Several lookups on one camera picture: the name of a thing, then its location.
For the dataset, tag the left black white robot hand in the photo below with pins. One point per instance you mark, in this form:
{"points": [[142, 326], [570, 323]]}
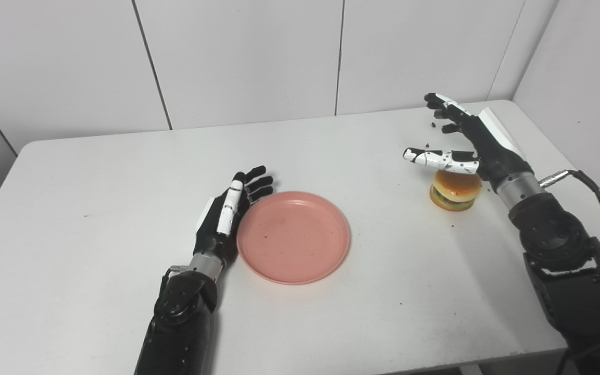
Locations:
{"points": [[214, 234]]}

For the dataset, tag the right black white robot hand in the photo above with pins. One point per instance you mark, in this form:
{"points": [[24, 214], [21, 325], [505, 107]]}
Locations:
{"points": [[492, 151]]}

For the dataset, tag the toy hamburger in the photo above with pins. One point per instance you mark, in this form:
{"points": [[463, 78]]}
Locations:
{"points": [[453, 190]]}

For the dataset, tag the pink round plate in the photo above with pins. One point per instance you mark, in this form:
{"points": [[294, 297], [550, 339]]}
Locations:
{"points": [[294, 237]]}

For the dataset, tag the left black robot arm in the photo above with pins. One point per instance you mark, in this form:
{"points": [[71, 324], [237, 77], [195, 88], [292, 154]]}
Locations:
{"points": [[183, 323]]}

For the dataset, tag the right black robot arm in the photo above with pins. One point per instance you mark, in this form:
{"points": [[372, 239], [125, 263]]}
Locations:
{"points": [[565, 260]]}

